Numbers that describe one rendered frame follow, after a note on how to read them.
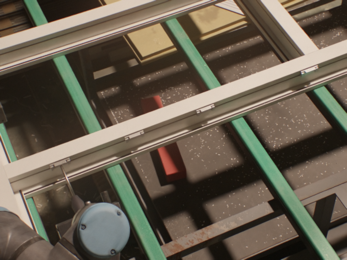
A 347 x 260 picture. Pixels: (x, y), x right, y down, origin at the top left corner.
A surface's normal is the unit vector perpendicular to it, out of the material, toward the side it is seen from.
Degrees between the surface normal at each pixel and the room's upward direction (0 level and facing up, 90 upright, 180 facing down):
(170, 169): 0
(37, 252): 12
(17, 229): 20
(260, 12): 90
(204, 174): 0
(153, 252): 0
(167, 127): 90
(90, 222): 37
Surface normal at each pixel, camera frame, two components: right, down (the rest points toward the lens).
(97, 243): 0.29, -0.15
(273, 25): -0.91, 0.34
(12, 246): -0.17, -0.49
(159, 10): 0.41, 0.70
